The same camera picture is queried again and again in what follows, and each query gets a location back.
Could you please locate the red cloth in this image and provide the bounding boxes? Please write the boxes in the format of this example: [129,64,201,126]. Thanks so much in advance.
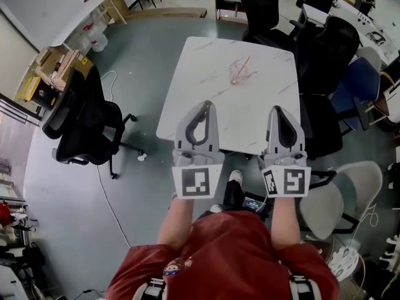
[0,201,14,228]

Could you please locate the white black shoulder strap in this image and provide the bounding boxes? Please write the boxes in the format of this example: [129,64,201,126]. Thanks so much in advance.
[134,276,166,300]
[289,273,316,300]

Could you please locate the white power adapter cable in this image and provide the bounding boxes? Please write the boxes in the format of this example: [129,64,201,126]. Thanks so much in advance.
[99,70,118,101]

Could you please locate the patterned round stool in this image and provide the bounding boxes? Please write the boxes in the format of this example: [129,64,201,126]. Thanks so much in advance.
[327,245,361,283]

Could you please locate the light grey office chair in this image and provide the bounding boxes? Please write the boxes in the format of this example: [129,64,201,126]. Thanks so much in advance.
[356,45,383,73]

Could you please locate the yellow box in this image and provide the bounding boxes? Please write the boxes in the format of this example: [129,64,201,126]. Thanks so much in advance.
[15,76,41,101]

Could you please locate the white desk wooden legs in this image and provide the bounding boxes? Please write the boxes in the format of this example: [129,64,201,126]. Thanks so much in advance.
[49,0,128,48]

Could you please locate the grey fabric chair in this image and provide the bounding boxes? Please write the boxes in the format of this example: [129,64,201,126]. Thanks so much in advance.
[298,161,384,240]

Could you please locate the person's right forearm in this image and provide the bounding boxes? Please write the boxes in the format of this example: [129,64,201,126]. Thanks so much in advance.
[269,195,303,249]

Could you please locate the black screen device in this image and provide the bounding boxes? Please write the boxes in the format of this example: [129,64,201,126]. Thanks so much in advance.
[242,196,269,221]

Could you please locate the wooden frame chair brown seat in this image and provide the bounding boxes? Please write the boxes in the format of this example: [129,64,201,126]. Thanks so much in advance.
[367,72,400,128]

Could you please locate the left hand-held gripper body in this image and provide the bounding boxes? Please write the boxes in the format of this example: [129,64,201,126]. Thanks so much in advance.
[171,148,225,199]

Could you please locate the long white desk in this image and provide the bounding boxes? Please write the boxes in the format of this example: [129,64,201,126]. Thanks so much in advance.
[301,0,400,65]

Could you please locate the cluttered metal rack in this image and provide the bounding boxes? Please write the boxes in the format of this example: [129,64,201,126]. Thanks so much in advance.
[0,198,48,300]

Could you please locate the person's red shirt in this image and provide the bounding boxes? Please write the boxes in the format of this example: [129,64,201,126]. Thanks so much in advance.
[104,211,340,300]

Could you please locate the black office chair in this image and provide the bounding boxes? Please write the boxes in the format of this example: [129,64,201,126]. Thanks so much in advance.
[242,0,298,53]
[295,16,362,161]
[42,66,145,181]

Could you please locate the dark brown wooden chair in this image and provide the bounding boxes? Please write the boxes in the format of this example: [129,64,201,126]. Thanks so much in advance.
[304,239,333,262]

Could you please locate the white floor cable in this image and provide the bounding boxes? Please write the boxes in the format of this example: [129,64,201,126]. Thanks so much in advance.
[95,166,131,249]

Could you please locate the clear plastic water jug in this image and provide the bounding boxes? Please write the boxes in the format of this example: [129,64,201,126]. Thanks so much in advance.
[89,31,109,53]
[81,23,95,43]

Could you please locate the black box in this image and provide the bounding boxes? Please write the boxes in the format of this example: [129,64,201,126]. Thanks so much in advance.
[31,84,60,109]

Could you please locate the clear glass cup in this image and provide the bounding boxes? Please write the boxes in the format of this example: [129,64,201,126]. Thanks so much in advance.
[227,59,251,89]

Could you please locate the white charger cable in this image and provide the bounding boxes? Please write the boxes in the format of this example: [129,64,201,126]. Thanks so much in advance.
[349,203,379,246]

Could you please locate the blue office chair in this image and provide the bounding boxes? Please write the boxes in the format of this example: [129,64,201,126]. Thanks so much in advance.
[329,56,382,133]

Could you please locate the small cardboard box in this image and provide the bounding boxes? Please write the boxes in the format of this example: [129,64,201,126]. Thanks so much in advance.
[34,48,53,67]

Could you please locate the person's right leg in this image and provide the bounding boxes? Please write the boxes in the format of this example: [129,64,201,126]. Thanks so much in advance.
[222,179,245,212]

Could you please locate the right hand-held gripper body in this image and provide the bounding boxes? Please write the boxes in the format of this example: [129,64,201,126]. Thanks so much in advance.
[260,150,312,199]

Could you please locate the cardboard boxes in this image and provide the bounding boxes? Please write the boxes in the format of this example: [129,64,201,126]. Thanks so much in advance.
[49,49,94,88]

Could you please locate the person's left forearm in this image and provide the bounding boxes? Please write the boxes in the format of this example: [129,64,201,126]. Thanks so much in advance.
[156,197,194,251]

